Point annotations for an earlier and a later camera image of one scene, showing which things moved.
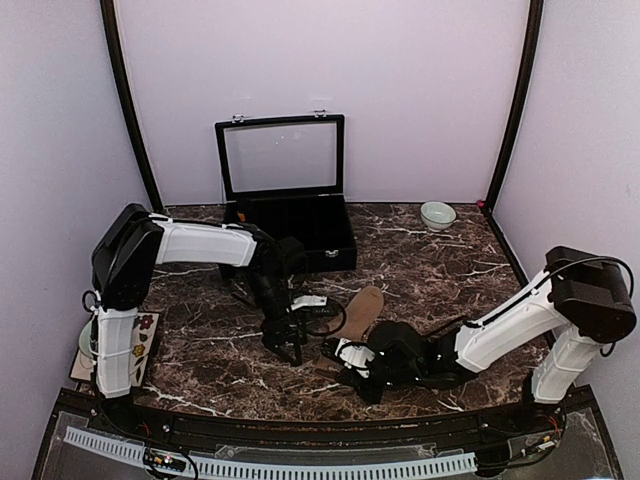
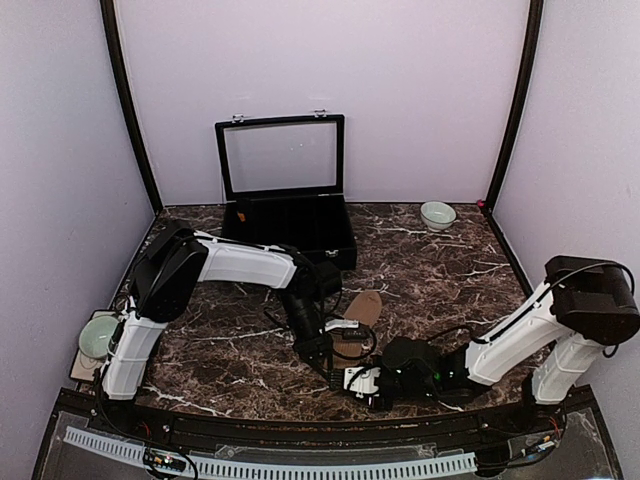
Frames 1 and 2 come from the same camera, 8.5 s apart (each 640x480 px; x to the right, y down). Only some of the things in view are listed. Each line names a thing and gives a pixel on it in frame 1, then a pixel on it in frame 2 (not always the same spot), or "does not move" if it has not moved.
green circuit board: (165, 461) does not move
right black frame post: (533, 40) does not move
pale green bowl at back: (437, 215) does not move
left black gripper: (273, 340) to (316, 349)
